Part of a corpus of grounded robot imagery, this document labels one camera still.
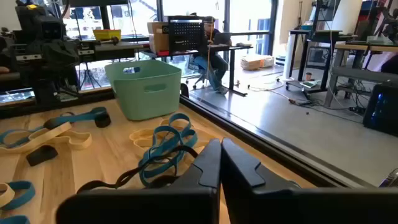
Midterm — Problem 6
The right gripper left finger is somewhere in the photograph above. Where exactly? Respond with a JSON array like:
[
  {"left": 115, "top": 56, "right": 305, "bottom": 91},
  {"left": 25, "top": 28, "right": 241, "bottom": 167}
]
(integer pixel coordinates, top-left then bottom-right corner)
[{"left": 55, "top": 138, "right": 222, "bottom": 224}]

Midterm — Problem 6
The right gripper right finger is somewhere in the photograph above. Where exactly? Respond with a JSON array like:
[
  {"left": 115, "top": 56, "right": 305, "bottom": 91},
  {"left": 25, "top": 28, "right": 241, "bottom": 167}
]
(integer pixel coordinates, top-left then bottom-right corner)
[{"left": 220, "top": 138, "right": 398, "bottom": 224}]

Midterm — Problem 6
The long black rubber band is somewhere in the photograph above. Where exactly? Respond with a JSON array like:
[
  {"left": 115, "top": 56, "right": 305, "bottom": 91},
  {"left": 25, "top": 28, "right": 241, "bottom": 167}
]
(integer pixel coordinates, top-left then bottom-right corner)
[{"left": 76, "top": 144, "right": 200, "bottom": 194}]

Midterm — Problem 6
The light green plastic basket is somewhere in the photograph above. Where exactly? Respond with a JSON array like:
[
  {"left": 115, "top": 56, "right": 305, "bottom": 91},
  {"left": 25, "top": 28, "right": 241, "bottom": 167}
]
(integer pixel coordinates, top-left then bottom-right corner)
[{"left": 104, "top": 59, "right": 183, "bottom": 121}]

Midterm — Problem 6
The office swivel chair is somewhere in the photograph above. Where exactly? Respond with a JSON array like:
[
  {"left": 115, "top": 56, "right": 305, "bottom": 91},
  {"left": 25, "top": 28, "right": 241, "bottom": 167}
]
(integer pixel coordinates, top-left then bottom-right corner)
[{"left": 185, "top": 55, "right": 218, "bottom": 91}]

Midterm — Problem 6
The person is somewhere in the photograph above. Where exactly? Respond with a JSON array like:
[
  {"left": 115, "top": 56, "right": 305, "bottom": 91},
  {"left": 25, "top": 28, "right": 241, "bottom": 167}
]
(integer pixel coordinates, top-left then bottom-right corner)
[{"left": 192, "top": 15, "right": 233, "bottom": 95}]

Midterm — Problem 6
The stack of paper bags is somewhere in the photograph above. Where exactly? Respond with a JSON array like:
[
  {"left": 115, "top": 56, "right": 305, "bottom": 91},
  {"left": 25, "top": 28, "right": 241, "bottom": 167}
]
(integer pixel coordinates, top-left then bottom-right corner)
[{"left": 240, "top": 54, "right": 275, "bottom": 72}]

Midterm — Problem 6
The white cylinder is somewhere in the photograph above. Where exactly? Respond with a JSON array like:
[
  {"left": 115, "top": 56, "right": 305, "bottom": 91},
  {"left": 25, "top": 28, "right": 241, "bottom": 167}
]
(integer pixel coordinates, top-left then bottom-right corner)
[{"left": 282, "top": 32, "right": 297, "bottom": 82}]

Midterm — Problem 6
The black computer tower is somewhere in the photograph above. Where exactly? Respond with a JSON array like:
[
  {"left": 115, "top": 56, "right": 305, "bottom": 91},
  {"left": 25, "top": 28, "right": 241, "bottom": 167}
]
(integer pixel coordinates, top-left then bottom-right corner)
[{"left": 363, "top": 81, "right": 398, "bottom": 138}]

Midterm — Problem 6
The black rolling cart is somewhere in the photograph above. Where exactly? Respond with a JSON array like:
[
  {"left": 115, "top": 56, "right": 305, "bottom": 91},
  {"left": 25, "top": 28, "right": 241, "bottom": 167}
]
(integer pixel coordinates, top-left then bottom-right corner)
[{"left": 285, "top": 0, "right": 345, "bottom": 94}]

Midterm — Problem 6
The black office desk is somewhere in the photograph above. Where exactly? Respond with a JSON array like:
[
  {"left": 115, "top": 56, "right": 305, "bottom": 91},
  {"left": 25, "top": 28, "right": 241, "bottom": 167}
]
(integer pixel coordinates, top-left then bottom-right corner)
[{"left": 141, "top": 43, "right": 254, "bottom": 97}]

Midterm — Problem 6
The grey work table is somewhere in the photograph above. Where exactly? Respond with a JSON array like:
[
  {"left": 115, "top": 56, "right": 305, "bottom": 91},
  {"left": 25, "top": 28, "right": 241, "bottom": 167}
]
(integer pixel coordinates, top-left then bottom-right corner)
[{"left": 323, "top": 42, "right": 398, "bottom": 108}]

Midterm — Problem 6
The black tripod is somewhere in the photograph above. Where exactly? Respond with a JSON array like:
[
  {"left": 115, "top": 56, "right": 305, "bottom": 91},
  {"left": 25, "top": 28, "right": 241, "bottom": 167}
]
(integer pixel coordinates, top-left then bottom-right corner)
[{"left": 79, "top": 68, "right": 103, "bottom": 91}]

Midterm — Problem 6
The grey laptop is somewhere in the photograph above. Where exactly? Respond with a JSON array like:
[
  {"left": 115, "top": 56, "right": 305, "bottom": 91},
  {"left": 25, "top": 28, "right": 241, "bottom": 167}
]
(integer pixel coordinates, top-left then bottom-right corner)
[{"left": 213, "top": 32, "right": 233, "bottom": 46}]

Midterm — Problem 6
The black pegboard panel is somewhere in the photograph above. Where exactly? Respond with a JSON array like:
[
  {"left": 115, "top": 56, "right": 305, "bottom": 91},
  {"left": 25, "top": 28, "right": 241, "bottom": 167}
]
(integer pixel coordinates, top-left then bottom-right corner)
[{"left": 167, "top": 15, "right": 206, "bottom": 54}]

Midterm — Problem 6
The cardboard box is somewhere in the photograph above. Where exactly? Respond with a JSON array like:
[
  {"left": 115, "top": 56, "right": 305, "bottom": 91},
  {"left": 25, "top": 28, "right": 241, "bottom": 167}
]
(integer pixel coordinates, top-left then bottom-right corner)
[{"left": 147, "top": 21, "right": 170, "bottom": 54}]

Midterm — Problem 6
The black work bench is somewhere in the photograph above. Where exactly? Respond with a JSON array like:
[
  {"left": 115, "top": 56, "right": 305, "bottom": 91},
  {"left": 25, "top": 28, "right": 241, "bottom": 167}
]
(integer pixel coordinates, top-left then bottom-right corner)
[{"left": 76, "top": 39, "right": 150, "bottom": 62}]

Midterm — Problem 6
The yellow plastic bin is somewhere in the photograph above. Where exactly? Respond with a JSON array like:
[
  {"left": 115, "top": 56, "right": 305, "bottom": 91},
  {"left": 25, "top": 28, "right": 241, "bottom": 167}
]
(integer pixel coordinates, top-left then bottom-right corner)
[{"left": 92, "top": 29, "right": 122, "bottom": 42}]

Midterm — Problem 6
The floor cable bundle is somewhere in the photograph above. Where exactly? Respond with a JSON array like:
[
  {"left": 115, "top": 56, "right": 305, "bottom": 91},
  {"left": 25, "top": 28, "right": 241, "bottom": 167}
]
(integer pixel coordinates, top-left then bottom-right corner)
[{"left": 247, "top": 77, "right": 368, "bottom": 114}]

